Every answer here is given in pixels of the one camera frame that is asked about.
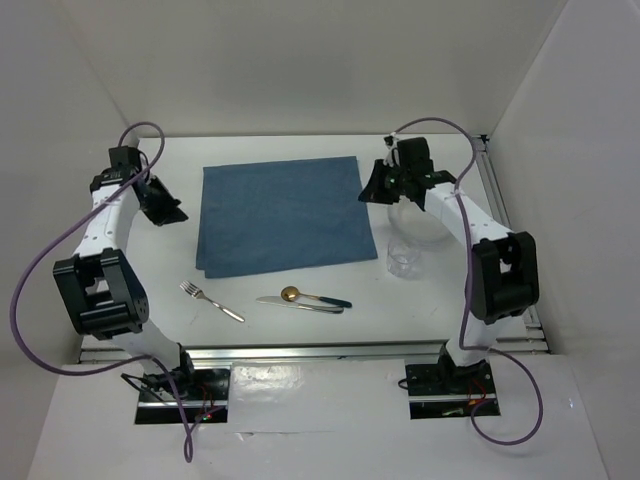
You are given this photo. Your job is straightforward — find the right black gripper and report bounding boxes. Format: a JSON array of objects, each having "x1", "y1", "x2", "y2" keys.
[{"x1": 358, "y1": 159, "x2": 410, "y2": 205}]

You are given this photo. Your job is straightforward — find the blue cloth napkin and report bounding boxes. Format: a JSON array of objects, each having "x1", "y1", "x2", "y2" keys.
[{"x1": 195, "y1": 156, "x2": 378, "y2": 279}]

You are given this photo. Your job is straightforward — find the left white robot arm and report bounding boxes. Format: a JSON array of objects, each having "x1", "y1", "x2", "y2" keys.
[{"x1": 53, "y1": 146, "x2": 198, "y2": 399}]

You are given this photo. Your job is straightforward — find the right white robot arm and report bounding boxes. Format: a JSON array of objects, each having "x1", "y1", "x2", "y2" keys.
[{"x1": 358, "y1": 135, "x2": 539, "y2": 392}]

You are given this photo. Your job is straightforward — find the clear glass bowl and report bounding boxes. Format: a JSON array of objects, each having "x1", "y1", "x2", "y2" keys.
[{"x1": 387, "y1": 199, "x2": 452, "y2": 250}]

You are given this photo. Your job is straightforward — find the clear plastic cup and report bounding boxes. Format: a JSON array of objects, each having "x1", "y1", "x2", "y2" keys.
[{"x1": 386, "y1": 237, "x2": 421, "y2": 279}]

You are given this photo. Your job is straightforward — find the silver fork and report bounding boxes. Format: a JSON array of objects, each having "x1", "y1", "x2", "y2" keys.
[{"x1": 180, "y1": 281, "x2": 245, "y2": 323}]

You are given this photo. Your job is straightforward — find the silver table knife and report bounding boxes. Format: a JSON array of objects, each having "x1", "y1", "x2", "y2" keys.
[{"x1": 256, "y1": 296, "x2": 344, "y2": 314}]

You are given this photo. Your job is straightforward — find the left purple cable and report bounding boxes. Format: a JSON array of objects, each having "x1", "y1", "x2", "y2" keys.
[{"x1": 9, "y1": 120, "x2": 197, "y2": 463}]

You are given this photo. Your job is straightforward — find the purple cable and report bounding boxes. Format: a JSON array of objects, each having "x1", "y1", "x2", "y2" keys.
[
  {"x1": 392, "y1": 117, "x2": 543, "y2": 445},
  {"x1": 9, "y1": 120, "x2": 197, "y2": 463}
]

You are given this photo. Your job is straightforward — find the gold spoon teal handle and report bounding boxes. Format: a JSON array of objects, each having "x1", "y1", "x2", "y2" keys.
[{"x1": 280, "y1": 286, "x2": 353, "y2": 308}]

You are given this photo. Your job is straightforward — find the aluminium front rail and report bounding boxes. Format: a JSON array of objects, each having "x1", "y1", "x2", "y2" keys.
[{"x1": 79, "y1": 339, "x2": 446, "y2": 365}]

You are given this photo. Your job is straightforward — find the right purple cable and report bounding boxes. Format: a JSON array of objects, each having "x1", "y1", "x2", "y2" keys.
[{"x1": 392, "y1": 117, "x2": 543, "y2": 445}]

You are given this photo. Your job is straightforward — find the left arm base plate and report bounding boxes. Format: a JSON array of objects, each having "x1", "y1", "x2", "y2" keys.
[{"x1": 120, "y1": 367, "x2": 231, "y2": 425}]

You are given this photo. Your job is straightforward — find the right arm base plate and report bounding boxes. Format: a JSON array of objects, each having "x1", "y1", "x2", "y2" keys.
[{"x1": 397, "y1": 362, "x2": 501, "y2": 420}]

